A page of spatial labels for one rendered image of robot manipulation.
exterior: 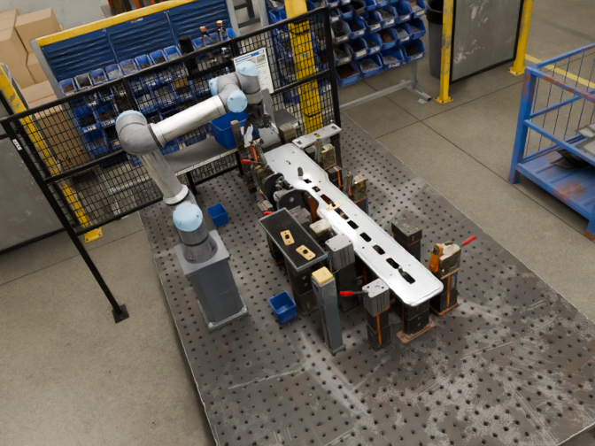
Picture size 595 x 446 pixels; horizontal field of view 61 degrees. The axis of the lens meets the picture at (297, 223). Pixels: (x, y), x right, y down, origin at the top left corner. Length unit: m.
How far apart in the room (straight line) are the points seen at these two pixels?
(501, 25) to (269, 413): 4.32
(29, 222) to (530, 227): 3.74
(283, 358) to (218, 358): 0.30
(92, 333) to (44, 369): 0.35
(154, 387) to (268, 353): 1.13
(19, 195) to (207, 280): 2.35
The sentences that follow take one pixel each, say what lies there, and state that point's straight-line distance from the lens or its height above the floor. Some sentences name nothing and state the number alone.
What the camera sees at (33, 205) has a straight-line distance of 4.39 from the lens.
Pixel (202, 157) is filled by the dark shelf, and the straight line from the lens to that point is 3.02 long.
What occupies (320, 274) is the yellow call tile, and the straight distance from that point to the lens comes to 1.95.
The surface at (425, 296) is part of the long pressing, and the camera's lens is 2.07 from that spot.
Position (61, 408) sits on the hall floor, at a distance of 3.52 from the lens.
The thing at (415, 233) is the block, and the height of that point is 1.02.
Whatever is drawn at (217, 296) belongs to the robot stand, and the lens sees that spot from 2.36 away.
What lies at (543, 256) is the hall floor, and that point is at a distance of 3.72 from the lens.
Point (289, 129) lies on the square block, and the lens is 3.03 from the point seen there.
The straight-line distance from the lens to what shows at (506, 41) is 5.62.
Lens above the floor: 2.59
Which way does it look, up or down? 41 degrees down
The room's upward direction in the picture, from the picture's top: 11 degrees counter-clockwise
